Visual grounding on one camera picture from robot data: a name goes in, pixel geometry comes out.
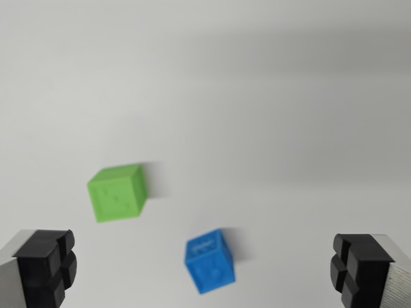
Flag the green rubber cube with dots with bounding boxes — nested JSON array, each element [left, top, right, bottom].
[[86, 163, 148, 224]]

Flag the black-padded silver gripper left finger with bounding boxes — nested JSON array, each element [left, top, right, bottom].
[[0, 228, 78, 308]]

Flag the blue infantino rubber cube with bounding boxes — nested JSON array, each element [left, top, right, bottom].
[[183, 228, 237, 295]]

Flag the black-padded silver gripper right finger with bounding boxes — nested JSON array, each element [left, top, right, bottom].
[[329, 233, 411, 308]]

